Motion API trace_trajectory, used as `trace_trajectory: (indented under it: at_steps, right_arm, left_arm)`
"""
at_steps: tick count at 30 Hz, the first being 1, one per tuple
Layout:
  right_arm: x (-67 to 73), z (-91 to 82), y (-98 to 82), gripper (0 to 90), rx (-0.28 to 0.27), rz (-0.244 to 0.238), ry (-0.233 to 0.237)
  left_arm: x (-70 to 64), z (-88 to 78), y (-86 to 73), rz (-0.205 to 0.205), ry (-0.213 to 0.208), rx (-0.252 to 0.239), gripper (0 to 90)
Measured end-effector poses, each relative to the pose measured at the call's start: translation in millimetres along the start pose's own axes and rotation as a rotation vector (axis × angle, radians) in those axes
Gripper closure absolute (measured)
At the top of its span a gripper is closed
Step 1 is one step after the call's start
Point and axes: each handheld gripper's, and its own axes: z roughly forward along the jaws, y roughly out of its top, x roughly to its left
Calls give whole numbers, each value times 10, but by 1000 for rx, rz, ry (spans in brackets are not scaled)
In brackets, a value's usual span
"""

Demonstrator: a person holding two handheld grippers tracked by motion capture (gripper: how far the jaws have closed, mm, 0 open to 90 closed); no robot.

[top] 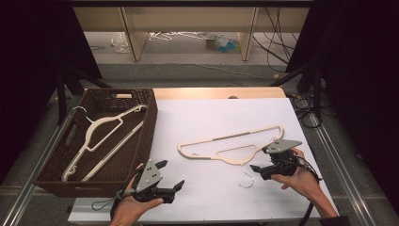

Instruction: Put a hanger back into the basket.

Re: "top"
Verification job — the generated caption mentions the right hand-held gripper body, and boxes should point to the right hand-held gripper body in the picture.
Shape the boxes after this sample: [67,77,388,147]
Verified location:
[260,138,303,182]

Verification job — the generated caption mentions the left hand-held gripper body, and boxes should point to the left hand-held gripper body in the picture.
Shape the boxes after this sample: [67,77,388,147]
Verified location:
[131,158,177,204]

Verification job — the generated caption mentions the cream clothes hanger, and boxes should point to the cream clothes hanger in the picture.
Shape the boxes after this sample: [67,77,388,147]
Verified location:
[177,123,285,189]
[60,104,149,183]

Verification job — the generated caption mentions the brown wicker basket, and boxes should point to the brown wicker basket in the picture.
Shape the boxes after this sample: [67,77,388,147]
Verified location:
[33,88,159,199]

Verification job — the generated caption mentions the person's left hand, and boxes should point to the person's left hand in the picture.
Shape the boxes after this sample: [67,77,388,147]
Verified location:
[109,163,165,226]

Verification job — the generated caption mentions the person's right hand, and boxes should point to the person's right hand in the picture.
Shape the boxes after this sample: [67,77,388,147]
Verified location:
[270,147,325,202]

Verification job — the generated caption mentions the white paper sheet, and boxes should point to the white paper sheet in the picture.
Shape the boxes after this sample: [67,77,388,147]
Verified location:
[68,97,341,222]

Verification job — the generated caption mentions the black metal stand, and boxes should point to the black metal stand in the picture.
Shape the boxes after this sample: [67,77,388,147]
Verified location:
[268,61,326,121]
[56,61,112,126]

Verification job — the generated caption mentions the black curtain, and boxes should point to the black curtain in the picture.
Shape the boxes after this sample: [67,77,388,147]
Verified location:
[0,0,104,186]
[285,0,399,218]

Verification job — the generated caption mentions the colourful plastic toys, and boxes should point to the colourful plastic toys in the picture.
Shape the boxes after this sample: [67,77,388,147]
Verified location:
[204,33,242,54]

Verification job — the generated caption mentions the clear plastic bag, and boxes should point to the clear plastic bag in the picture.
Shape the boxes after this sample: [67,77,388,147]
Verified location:
[110,32,130,54]

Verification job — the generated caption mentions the beige wooden shelf unit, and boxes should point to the beige wooden shelf unit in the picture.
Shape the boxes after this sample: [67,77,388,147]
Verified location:
[72,7,311,62]

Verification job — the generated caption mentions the black floor cables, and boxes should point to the black floor cables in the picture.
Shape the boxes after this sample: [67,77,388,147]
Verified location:
[289,92,325,129]

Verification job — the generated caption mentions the left hand-held gripper cable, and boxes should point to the left hand-held gripper cable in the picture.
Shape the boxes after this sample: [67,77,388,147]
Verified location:
[90,197,121,212]

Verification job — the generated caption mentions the hand-held gripper cable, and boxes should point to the hand-held gripper cable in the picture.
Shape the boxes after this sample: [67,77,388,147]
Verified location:
[90,197,121,212]
[295,155,324,226]

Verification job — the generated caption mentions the aluminium rail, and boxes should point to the aluminium rail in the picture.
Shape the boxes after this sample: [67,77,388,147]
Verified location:
[0,93,87,226]
[308,112,378,226]

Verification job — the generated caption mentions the right hand-held gripper cable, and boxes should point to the right hand-held gripper cable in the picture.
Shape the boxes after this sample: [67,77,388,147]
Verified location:
[295,155,324,226]

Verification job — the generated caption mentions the thin white floor cable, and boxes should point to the thin white floor cable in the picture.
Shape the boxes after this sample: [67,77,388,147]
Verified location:
[195,63,268,81]

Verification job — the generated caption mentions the black hanging cables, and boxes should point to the black hanging cables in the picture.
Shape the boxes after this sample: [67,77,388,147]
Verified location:
[251,7,299,73]

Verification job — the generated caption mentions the white wire hangers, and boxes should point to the white wire hangers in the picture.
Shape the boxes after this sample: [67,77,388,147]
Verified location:
[148,30,205,42]

